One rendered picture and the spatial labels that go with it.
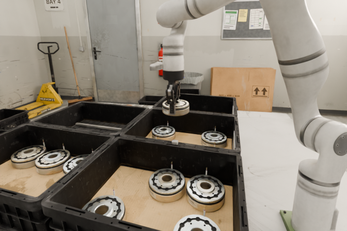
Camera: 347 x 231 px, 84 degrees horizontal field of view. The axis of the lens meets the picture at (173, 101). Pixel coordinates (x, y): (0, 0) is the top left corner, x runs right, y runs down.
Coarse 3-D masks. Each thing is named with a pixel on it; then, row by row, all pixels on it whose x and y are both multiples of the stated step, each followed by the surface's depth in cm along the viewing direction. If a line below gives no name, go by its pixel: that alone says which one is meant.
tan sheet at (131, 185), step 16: (112, 176) 61; (128, 176) 61; (144, 176) 61; (112, 192) 54; (128, 192) 54; (144, 192) 54; (128, 208) 49; (144, 208) 49; (160, 208) 49; (176, 208) 49; (192, 208) 49; (224, 208) 49; (144, 224) 45; (160, 224) 45; (224, 224) 45
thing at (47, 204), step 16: (112, 144) 60; (160, 144) 60; (240, 160) 52; (240, 176) 46; (240, 192) 41; (48, 208) 37; (64, 208) 37; (240, 208) 37; (80, 224) 36; (96, 224) 35; (112, 224) 34; (128, 224) 34; (240, 224) 34
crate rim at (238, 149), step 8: (192, 112) 87; (200, 112) 87; (136, 120) 78; (128, 128) 71; (120, 136) 66; (128, 136) 65; (136, 136) 65; (184, 144) 60; (192, 144) 60; (240, 144) 60; (240, 152) 57
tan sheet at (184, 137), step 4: (176, 132) 90; (148, 136) 86; (176, 136) 86; (180, 136) 86; (184, 136) 86; (188, 136) 86; (192, 136) 86; (196, 136) 86; (200, 136) 86; (180, 140) 83; (184, 140) 83; (188, 140) 83; (192, 140) 83; (196, 140) 83; (200, 140) 83; (228, 140) 83; (200, 144) 80; (228, 144) 80; (228, 148) 76
